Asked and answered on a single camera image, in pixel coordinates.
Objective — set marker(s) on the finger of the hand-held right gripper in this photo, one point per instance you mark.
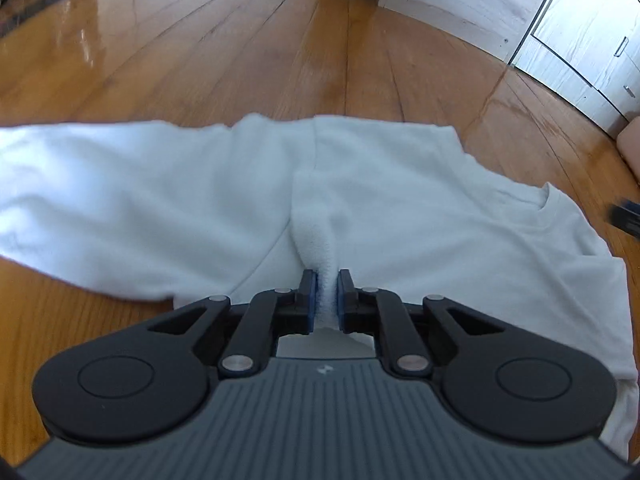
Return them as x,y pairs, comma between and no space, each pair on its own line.
626,217

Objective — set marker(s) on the white t-shirt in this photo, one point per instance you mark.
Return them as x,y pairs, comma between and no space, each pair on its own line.
425,220

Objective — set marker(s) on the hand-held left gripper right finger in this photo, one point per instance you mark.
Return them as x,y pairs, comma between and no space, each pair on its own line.
342,305

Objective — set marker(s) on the pink bag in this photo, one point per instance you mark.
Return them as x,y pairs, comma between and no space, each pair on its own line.
631,150

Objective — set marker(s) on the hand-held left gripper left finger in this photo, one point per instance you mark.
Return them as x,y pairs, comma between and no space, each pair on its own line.
311,305

